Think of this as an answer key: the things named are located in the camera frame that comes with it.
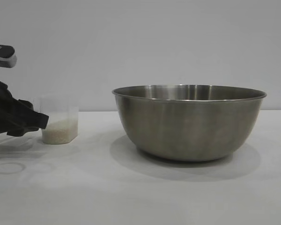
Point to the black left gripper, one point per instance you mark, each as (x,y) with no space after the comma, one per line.
(2,112)

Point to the white rice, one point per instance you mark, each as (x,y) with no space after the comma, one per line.
(61,133)

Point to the clear plastic measuring cup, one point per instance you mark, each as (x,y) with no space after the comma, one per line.
(61,107)

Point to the stainless steel bowl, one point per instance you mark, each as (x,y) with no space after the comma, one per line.
(187,126)

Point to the white tablecloth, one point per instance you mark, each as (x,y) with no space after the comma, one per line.
(131,187)

